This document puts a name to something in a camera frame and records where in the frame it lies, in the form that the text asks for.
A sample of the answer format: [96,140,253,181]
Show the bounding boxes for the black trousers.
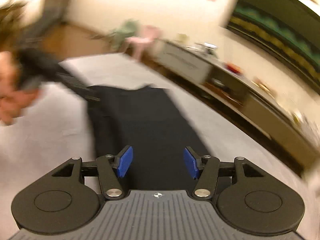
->
[87,86,209,192]

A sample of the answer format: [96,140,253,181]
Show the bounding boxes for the person's left hand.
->
[1,51,40,125]

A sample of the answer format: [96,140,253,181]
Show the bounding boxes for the long low TV cabinet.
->
[157,40,319,167]

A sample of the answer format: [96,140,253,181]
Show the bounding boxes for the green plastic child chair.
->
[107,19,139,51]

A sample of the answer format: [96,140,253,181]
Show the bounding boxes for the pink plastic child chair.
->
[121,25,162,61]

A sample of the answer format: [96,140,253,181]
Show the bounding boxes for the wall TV with patterned cover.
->
[226,0,319,90]

